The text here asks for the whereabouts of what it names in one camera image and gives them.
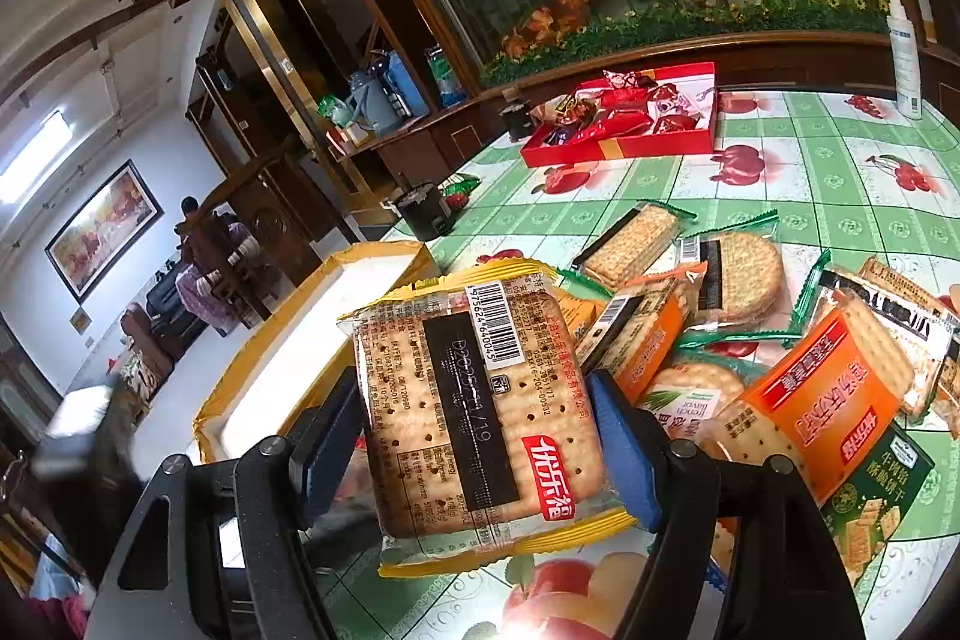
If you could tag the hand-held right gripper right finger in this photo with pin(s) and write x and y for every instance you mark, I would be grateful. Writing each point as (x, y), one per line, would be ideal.
(622, 452)

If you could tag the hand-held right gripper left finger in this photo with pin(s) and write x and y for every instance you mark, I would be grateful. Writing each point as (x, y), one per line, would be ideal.
(330, 452)

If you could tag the yellow taped foam box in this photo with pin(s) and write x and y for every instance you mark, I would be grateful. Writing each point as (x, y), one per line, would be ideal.
(300, 340)

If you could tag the small orange cracker packet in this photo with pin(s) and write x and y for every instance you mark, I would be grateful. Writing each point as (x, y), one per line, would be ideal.
(649, 332)

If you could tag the yellow-edged square cracker packet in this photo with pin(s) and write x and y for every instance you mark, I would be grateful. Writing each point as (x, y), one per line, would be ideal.
(465, 400)

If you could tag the large orange cracker packet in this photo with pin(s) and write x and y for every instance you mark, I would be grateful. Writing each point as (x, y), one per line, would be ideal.
(817, 400)

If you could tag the green round cracker packet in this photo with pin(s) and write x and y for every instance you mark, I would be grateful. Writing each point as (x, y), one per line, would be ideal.
(739, 280)

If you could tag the dark green cracker packet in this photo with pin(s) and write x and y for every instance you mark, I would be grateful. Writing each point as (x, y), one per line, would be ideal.
(877, 512)

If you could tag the white label round cracker packet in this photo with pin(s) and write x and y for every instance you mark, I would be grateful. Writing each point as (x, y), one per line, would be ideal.
(690, 385)

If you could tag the brown sofa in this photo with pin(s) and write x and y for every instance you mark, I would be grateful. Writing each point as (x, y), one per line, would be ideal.
(146, 351)

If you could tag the yellow cracker packet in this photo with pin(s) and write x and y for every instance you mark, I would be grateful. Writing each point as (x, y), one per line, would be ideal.
(581, 310)

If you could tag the wooden chair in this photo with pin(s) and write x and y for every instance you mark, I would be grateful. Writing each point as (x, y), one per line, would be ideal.
(270, 212)

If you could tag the large black motor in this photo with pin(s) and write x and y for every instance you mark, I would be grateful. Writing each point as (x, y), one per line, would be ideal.
(424, 211)

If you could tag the green red candy wrapper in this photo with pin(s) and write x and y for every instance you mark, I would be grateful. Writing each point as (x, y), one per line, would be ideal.
(459, 190)

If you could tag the black label cracker packet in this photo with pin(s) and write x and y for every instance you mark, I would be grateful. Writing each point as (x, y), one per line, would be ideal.
(892, 325)

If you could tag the red gift box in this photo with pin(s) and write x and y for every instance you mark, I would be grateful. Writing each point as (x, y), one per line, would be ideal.
(622, 149)

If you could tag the clear long cracker packet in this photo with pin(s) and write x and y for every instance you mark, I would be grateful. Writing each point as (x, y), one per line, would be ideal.
(892, 274)

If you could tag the ceiling light panel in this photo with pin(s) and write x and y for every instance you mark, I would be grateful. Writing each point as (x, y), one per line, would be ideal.
(34, 156)

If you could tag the wooden low partition cabinet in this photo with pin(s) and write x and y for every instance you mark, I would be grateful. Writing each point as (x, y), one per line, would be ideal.
(450, 145)

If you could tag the pile of red candy packets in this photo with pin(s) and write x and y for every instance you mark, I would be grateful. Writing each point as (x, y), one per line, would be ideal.
(630, 111)

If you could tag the green plastic bag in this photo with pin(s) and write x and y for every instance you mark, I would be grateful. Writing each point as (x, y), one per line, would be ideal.
(334, 110)

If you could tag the green checked fruit tablecloth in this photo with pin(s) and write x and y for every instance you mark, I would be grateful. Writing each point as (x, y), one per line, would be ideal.
(825, 175)

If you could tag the small black motor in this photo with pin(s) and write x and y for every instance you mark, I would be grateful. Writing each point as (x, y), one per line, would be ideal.
(516, 121)

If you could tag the brown snack bag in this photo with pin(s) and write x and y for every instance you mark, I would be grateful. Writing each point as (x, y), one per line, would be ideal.
(566, 108)

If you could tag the grey kettle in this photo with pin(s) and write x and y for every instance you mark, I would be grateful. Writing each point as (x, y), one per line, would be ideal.
(371, 104)

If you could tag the blue thermos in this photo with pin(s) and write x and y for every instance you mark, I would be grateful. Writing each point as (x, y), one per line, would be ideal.
(405, 85)

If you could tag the green label plastic bottle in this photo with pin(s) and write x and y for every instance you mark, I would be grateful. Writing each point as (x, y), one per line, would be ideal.
(446, 78)

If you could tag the gold framed glass cabinet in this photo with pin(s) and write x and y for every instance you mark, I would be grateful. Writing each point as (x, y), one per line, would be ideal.
(255, 48)

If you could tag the white spray bottle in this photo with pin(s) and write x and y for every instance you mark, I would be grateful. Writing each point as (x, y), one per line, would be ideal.
(905, 63)

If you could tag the framed wall painting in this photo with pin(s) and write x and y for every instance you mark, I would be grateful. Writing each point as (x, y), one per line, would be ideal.
(105, 231)

